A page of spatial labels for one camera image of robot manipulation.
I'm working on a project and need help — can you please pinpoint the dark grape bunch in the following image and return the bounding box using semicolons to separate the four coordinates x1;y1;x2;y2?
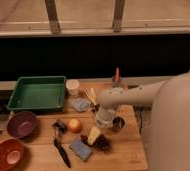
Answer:
80;134;112;153

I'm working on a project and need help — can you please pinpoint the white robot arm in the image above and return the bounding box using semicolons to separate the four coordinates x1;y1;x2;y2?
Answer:
95;69;190;171

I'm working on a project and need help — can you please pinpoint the yellow onion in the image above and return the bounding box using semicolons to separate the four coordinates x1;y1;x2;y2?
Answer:
68;119;82;133

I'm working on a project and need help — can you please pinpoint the blue sponge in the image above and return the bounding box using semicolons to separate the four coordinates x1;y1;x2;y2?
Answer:
69;139;92;161

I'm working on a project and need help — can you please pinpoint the crumpled blue-white cloth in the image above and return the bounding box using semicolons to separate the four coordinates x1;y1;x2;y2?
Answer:
70;98;90;112

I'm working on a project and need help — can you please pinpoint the white paper cup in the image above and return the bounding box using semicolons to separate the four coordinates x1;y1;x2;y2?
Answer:
66;79;80;96

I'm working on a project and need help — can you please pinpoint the grey cup with orange tool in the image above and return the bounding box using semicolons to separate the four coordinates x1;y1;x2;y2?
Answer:
112;68;122;88

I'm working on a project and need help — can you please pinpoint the purple bowl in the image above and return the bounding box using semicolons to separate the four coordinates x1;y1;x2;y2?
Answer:
7;111;37;139

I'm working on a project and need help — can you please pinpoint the green plastic tray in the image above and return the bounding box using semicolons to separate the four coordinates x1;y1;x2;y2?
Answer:
7;76;66;111

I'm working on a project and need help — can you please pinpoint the orange bowl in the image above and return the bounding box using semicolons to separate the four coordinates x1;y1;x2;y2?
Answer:
0;139;25;171

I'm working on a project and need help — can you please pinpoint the wooden-bristle brush black handle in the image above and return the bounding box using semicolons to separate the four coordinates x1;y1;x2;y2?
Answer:
85;88;99;112

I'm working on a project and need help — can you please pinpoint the black-handled knife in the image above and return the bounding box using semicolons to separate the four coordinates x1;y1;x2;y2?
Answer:
53;138;71;168

